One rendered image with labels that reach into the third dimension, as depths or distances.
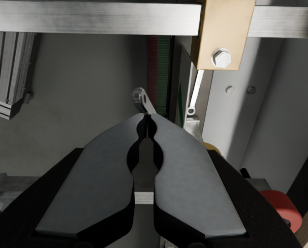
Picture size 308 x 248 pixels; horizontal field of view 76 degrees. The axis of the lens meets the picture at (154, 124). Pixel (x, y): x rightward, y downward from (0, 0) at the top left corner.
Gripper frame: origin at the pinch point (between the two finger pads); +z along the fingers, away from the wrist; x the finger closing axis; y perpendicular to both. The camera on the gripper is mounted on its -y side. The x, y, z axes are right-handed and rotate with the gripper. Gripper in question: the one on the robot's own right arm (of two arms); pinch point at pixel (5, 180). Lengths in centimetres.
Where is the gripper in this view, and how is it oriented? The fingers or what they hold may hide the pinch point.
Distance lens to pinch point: 43.7
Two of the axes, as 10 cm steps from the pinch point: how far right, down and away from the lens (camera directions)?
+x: -0.2, 8.4, 5.4
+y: -10.0, -0.2, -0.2
